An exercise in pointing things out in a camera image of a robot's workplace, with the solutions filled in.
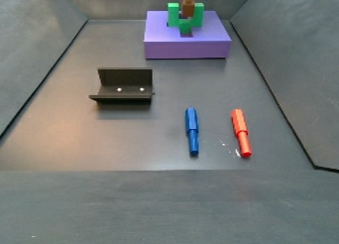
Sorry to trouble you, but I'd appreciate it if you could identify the black U-channel bracket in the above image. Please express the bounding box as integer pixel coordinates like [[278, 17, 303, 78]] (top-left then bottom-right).
[[88, 67, 154, 103]]

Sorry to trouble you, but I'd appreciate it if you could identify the brown T-shaped block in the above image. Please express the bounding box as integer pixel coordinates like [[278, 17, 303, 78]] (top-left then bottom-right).
[[182, 0, 195, 18]]

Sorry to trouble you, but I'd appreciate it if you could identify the red peg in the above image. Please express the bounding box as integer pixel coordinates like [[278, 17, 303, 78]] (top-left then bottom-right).
[[231, 109, 252, 158]]

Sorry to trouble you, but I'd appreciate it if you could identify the blue peg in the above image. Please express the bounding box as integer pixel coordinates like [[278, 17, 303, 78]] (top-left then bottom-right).
[[186, 107, 199, 156]]

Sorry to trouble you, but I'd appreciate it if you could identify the purple base board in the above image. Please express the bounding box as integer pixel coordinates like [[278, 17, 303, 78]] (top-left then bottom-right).
[[143, 11, 232, 60]]

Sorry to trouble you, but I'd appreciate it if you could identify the green U-shaped block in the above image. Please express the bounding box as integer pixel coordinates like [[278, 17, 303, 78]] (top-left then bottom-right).
[[167, 3, 204, 36]]

